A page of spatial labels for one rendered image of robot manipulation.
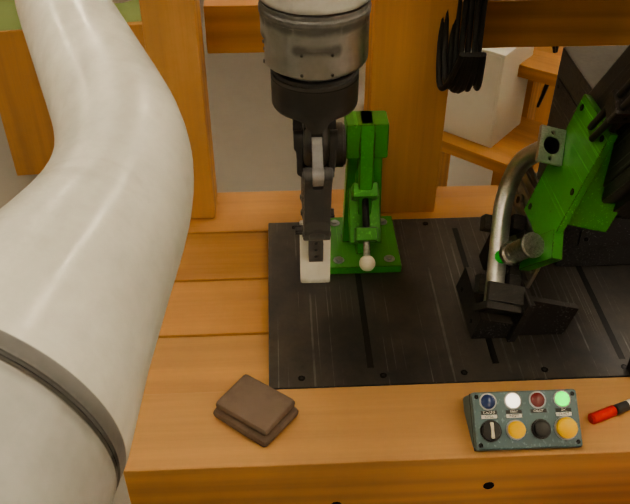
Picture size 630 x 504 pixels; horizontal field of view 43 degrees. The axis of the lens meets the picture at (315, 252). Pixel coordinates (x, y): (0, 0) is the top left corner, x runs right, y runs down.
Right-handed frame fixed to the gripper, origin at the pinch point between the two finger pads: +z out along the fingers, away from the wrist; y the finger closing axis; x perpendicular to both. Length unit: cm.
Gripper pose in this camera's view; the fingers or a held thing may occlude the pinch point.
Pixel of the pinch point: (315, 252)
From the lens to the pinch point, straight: 79.9
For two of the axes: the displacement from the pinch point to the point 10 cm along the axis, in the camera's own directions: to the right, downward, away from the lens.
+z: 0.0, 7.8, 6.2
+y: 0.5, 6.2, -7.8
